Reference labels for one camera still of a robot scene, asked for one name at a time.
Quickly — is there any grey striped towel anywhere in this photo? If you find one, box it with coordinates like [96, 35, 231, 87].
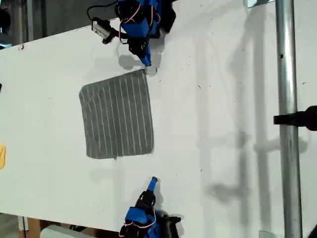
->
[78, 68, 155, 160]

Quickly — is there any yellow object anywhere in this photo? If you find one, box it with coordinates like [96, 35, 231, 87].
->
[0, 143, 7, 171]

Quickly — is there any black clamp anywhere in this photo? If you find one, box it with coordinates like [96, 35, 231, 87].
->
[273, 105, 317, 132]

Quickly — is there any red white servo wire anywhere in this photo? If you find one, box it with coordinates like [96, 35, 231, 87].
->
[118, 2, 162, 46]
[118, 208, 157, 238]

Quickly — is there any short black camera stalk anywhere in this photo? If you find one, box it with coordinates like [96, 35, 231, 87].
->
[102, 26, 129, 45]

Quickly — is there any black camera box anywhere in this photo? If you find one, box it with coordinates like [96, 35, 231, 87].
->
[161, 214, 182, 238]
[91, 16, 111, 38]

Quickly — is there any black camera cable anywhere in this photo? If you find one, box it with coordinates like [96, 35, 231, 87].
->
[86, 0, 119, 20]

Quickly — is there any steel post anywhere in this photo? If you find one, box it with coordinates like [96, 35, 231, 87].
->
[274, 0, 304, 238]

